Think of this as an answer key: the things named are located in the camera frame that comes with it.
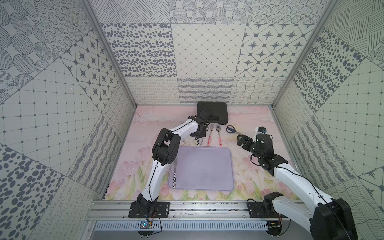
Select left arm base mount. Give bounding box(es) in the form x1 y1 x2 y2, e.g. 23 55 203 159
129 201 171 219

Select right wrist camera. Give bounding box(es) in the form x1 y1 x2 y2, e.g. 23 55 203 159
255 127 267 134

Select pink strawberry handle fork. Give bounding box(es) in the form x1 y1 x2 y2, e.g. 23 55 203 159
207 124 215 147

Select cow pattern handle fork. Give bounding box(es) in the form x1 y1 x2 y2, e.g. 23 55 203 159
172 158 178 189

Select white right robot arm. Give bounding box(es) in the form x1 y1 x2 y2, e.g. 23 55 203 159
237 132 358 240

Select blue handled scissors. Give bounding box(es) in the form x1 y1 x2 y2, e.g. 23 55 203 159
226 125 243 135

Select lilac plastic tray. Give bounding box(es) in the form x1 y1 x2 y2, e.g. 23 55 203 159
168 146 235 192

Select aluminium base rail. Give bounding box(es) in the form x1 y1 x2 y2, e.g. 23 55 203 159
86 200 286 221

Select black plastic tool case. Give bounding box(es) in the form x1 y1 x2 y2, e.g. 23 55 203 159
197 102 229 125

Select pink strawberry handle spoon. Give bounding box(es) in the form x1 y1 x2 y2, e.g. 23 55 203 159
216 125 223 147

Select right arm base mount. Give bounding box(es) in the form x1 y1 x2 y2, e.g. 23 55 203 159
246 192 284 219

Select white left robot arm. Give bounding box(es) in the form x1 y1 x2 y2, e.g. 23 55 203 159
137 111 210 204

